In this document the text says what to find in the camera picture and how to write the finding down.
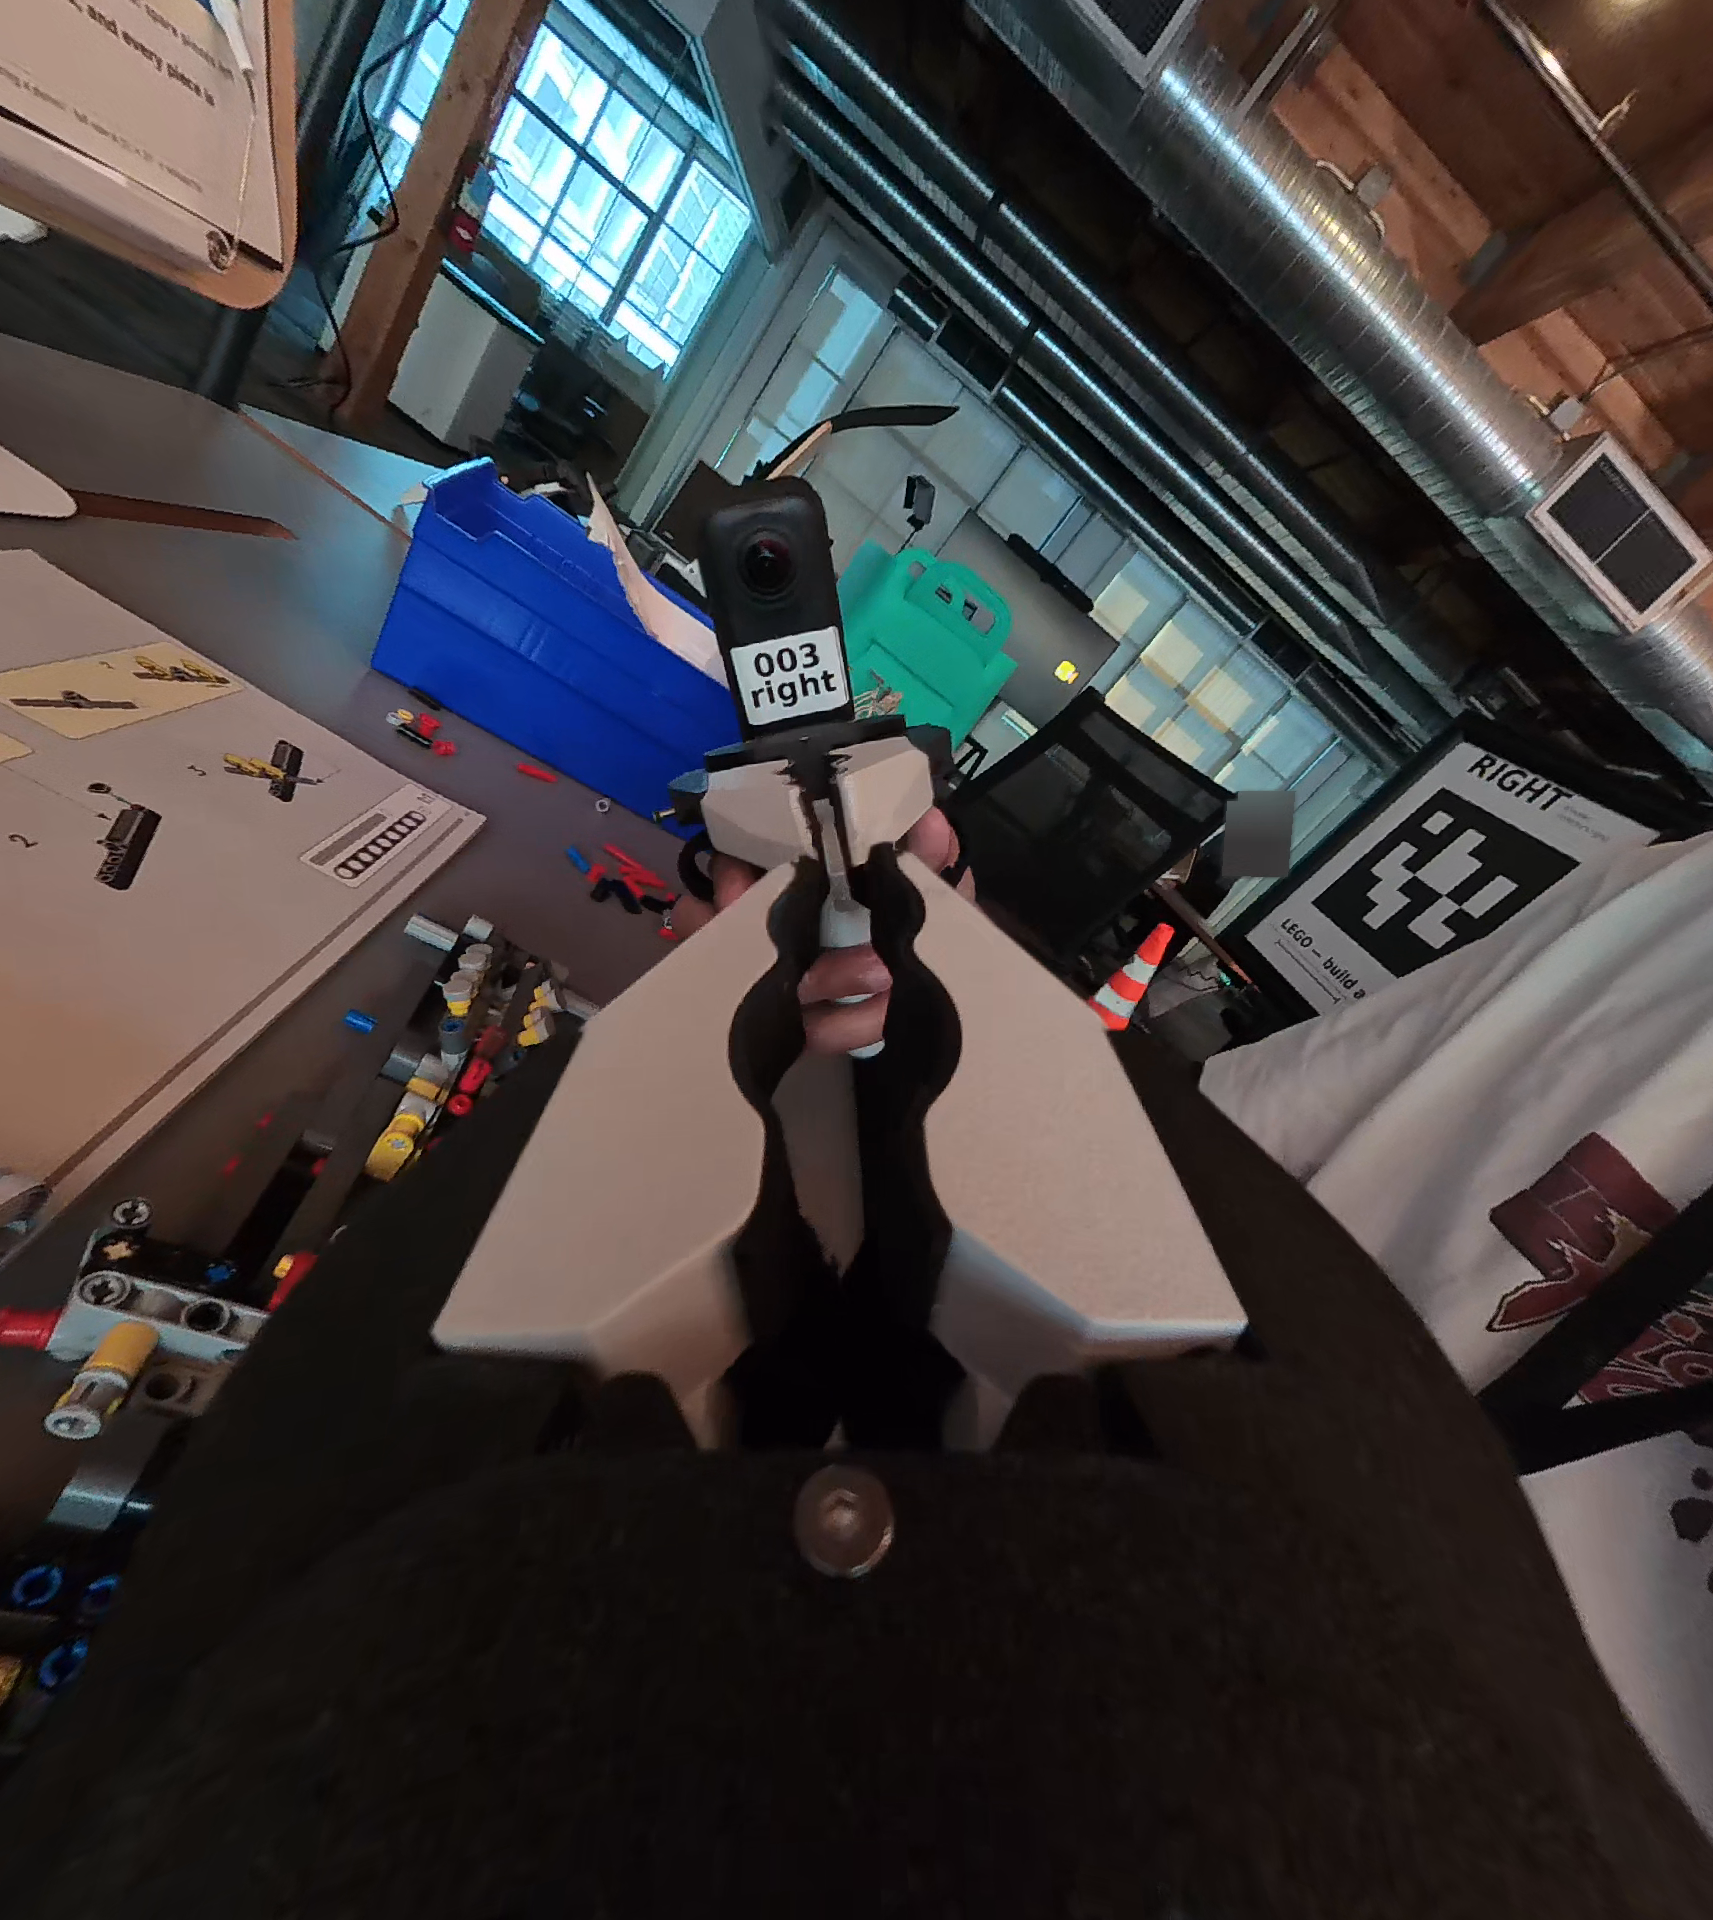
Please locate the teal carrying case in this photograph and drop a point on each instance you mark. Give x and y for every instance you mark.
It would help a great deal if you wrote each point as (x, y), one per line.
(947, 645)

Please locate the crumpled white paper bag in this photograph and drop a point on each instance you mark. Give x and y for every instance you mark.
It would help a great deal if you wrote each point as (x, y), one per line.
(647, 584)

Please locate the wooden pillar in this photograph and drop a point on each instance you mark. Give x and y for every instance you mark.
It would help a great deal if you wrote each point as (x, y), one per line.
(412, 226)

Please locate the scattered red and blue pins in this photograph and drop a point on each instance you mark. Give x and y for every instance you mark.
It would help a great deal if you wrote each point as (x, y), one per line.
(625, 878)

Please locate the blue plastic bin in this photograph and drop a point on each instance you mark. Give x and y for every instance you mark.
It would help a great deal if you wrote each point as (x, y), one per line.
(526, 645)

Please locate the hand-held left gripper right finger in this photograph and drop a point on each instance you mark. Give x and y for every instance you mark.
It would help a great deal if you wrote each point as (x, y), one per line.
(1081, 1186)

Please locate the person's right hand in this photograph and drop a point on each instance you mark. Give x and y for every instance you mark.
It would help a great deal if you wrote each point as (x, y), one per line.
(840, 992)

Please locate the silver ventilation duct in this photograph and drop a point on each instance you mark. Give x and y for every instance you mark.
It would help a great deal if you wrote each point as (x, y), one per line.
(1335, 270)

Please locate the open instruction booklet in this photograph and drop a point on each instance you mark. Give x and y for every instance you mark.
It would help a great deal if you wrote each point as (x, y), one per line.
(121, 974)

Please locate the black framed marker sign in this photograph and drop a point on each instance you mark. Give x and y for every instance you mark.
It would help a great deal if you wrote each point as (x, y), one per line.
(1455, 869)

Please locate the black office chair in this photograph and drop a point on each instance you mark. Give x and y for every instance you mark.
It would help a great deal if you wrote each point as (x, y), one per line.
(1096, 823)

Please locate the white ceiling vent box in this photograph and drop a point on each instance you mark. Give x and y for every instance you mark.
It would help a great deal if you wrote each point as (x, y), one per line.
(1622, 524)

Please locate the partly built lego car chassis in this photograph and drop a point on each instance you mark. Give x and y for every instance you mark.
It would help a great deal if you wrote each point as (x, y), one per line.
(166, 1312)

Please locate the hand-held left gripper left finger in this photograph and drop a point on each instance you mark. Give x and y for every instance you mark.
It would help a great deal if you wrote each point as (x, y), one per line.
(633, 1186)

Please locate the large grid window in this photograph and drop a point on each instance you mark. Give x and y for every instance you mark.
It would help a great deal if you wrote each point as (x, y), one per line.
(602, 208)

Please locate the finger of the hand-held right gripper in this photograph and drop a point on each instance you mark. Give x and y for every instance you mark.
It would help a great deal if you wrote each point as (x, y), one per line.
(753, 819)
(886, 801)

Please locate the wooden clipboard with instruction sheet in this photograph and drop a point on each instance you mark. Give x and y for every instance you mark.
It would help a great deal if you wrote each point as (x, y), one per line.
(89, 135)

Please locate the orange traffic cone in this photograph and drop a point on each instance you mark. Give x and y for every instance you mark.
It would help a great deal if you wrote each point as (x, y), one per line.
(1132, 982)

